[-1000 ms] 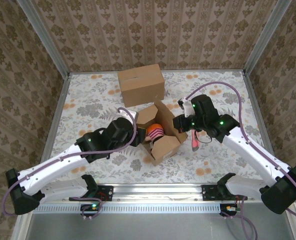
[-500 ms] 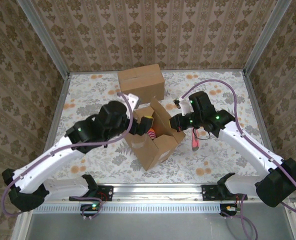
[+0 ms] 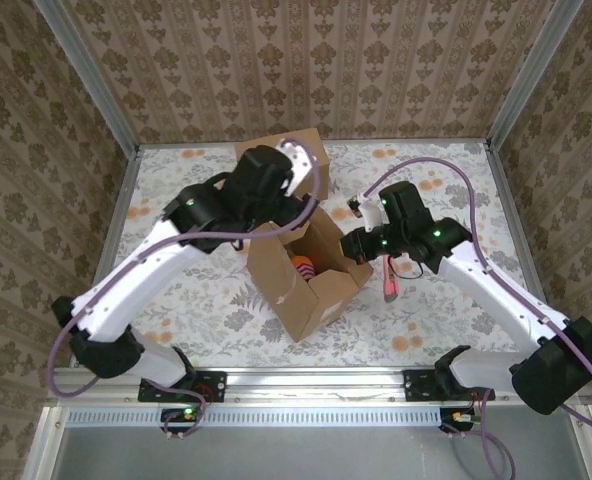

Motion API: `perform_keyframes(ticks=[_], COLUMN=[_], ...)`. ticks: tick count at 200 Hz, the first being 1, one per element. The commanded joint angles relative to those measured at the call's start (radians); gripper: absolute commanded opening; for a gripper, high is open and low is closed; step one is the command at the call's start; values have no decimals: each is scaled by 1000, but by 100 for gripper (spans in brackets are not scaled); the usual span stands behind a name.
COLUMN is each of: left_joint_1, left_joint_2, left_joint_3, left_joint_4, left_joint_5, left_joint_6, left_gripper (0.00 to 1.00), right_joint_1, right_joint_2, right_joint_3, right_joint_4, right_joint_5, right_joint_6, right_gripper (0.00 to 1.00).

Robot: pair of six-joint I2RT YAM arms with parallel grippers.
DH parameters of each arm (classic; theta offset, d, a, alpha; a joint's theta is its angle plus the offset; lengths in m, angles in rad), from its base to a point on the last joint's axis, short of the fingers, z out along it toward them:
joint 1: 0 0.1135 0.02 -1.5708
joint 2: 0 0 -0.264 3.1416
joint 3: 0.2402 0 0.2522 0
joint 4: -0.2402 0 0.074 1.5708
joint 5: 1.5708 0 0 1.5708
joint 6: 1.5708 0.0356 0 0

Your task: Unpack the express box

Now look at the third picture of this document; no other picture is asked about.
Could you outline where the cardboard express box with label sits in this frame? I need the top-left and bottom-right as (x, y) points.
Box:
(245, 204), (376, 344)

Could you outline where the white slotted cable duct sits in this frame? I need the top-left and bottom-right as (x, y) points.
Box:
(65, 403), (477, 427)

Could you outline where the plain cardboard express box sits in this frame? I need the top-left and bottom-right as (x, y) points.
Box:
(233, 127), (333, 202)

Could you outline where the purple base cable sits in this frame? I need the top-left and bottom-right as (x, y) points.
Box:
(445, 387), (520, 480)

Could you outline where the aluminium side rail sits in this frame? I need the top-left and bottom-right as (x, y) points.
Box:
(70, 147), (145, 369)
(484, 142), (567, 354)

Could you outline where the aluminium rear rail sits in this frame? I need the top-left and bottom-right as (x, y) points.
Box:
(135, 137), (495, 150)

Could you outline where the striped doll toy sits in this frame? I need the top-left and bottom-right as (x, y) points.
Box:
(290, 253), (319, 284)

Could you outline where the aluminium frame post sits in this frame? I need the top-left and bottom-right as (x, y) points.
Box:
(38, 0), (142, 154)
(486, 0), (590, 151)

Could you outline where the pink utility knife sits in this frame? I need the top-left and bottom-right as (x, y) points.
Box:
(383, 253), (402, 305)

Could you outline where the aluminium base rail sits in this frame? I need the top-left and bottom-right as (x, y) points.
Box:
(45, 367), (592, 407)

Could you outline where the black controller board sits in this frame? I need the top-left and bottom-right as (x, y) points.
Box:
(160, 407), (202, 426)
(439, 407), (480, 432)

